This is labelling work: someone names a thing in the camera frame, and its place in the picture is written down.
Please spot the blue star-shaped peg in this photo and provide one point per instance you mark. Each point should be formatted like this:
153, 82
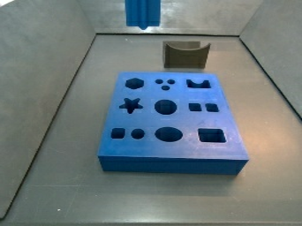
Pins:
142, 13

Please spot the blue shape-sorting block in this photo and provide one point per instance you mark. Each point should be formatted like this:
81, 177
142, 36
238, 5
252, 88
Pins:
170, 125

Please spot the dark grey curved holder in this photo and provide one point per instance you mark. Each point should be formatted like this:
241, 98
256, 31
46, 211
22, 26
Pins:
185, 54

